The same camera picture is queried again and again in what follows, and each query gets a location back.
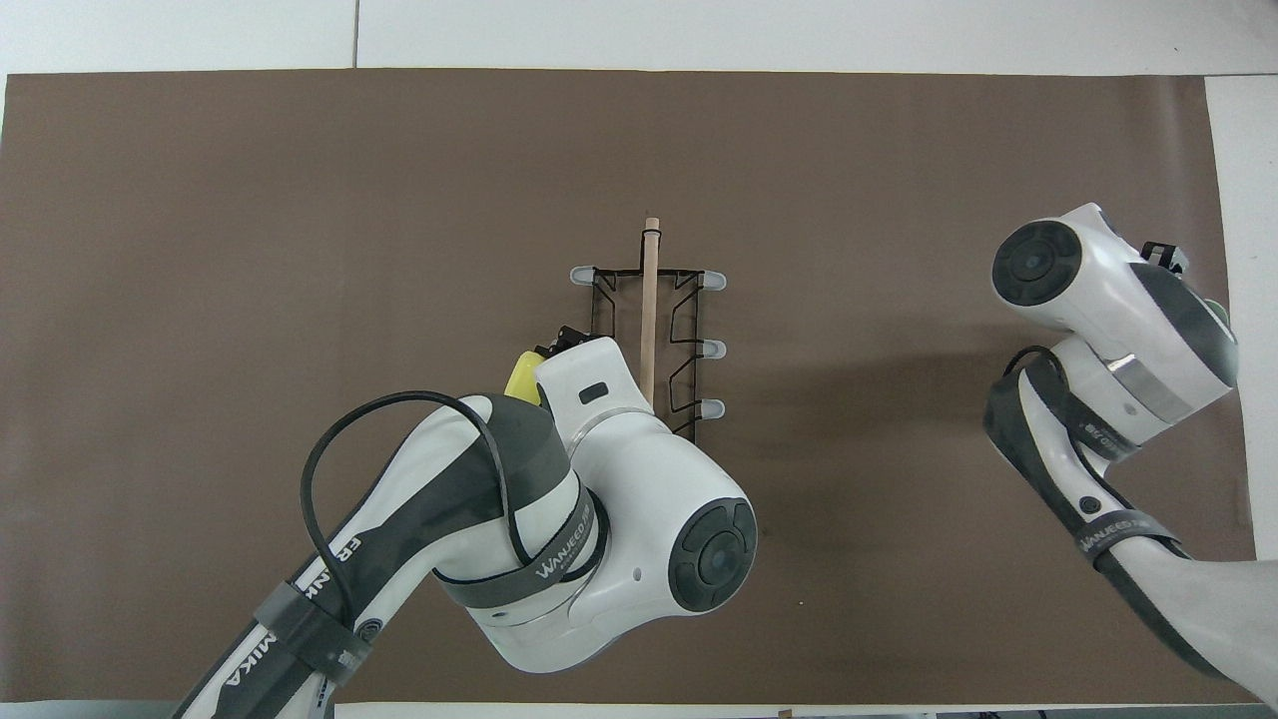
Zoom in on brown paper table mat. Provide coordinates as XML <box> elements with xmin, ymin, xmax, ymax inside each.
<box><xmin>0</xmin><ymin>68</ymin><xmax>1274</xmax><ymax>705</ymax></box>

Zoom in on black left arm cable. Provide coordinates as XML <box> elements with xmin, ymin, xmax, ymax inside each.
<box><xmin>302</xmin><ymin>391</ymin><xmax>535</xmax><ymax>610</ymax></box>

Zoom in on yellow plastic cup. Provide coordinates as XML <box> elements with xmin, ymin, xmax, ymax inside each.
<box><xmin>504</xmin><ymin>350</ymin><xmax>548</xmax><ymax>406</ymax></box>

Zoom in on black wire cup rack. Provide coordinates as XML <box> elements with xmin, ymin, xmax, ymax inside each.
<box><xmin>569</xmin><ymin>217</ymin><xmax>727</xmax><ymax>445</ymax></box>

